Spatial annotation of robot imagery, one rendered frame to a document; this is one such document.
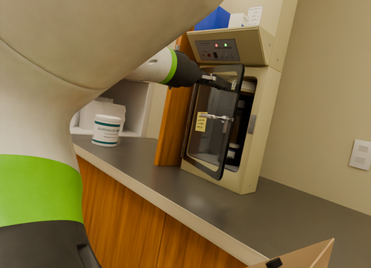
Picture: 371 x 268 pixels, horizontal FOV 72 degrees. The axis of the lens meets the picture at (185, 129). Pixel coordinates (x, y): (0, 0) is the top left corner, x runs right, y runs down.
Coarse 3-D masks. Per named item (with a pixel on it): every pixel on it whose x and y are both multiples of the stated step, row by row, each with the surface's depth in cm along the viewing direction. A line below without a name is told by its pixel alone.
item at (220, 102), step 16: (240, 64) 83; (240, 80) 82; (208, 96) 98; (224, 96) 89; (192, 112) 108; (208, 112) 97; (224, 112) 87; (192, 128) 106; (208, 128) 95; (224, 128) 86; (192, 144) 105; (208, 144) 94; (224, 144) 85; (192, 160) 103; (208, 160) 92; (224, 160) 84
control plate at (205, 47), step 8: (208, 40) 95; (216, 40) 93; (224, 40) 90; (232, 40) 88; (200, 48) 100; (208, 48) 98; (216, 48) 95; (224, 48) 93; (232, 48) 90; (200, 56) 104; (224, 56) 95; (232, 56) 93
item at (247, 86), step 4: (244, 80) 98; (248, 80) 98; (252, 80) 98; (244, 84) 98; (248, 84) 98; (252, 84) 98; (256, 84) 98; (244, 88) 97; (248, 88) 97; (252, 88) 97; (240, 92) 113; (244, 92) 113; (248, 92) 97; (252, 92) 97; (252, 96) 112
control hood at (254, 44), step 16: (192, 32) 98; (208, 32) 93; (224, 32) 88; (240, 32) 84; (256, 32) 80; (192, 48) 104; (240, 48) 88; (256, 48) 84; (224, 64) 100; (256, 64) 89
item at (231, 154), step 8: (248, 112) 102; (240, 120) 102; (248, 120) 104; (232, 128) 103; (240, 128) 102; (232, 136) 103; (240, 136) 103; (232, 144) 103; (240, 144) 103; (232, 152) 103; (240, 152) 104
